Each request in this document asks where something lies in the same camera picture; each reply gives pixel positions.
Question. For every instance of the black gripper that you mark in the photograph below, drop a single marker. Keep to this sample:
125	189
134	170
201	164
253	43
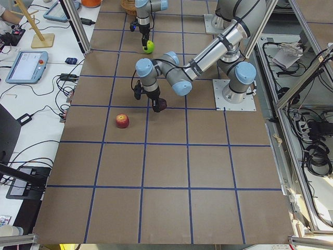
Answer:
154	95
143	29

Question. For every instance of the dark red apple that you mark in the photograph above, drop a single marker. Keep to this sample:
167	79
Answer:
162	104

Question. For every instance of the green apple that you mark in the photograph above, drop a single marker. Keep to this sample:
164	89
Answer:
149	47

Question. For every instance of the red yellow apple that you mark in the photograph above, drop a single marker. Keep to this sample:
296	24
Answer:
122	121

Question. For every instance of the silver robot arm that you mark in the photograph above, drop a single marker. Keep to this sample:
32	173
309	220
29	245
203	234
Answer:
244	18
143	9

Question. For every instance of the woven wicker basket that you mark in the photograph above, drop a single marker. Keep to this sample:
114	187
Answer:
129	7

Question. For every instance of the orange round object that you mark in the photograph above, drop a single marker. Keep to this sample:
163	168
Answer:
91	3

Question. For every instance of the blue teach pendant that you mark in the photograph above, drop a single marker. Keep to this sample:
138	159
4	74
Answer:
28	67
56	13

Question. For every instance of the wooden mug stand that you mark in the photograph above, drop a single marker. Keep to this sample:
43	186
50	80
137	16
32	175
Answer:
39	40

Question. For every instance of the black monitor stand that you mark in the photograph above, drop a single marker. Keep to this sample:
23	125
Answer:
28	182

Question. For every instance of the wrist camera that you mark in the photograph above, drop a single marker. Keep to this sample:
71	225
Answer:
133	26
138	90

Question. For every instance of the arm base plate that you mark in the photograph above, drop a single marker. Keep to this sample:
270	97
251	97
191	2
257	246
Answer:
227	100

